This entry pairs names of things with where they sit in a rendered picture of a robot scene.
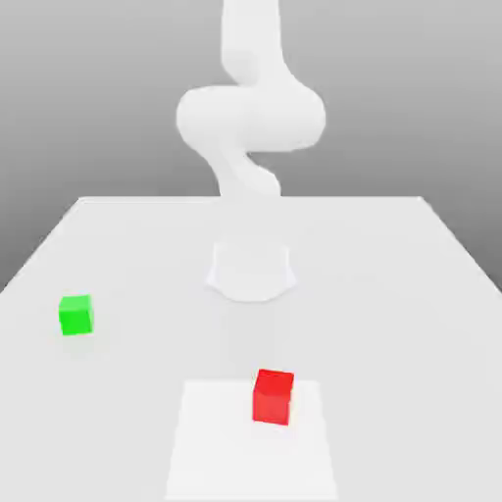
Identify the small red cube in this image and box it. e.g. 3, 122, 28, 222
251, 368, 296, 427

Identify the small green cube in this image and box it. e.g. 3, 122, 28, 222
57, 293, 95, 337

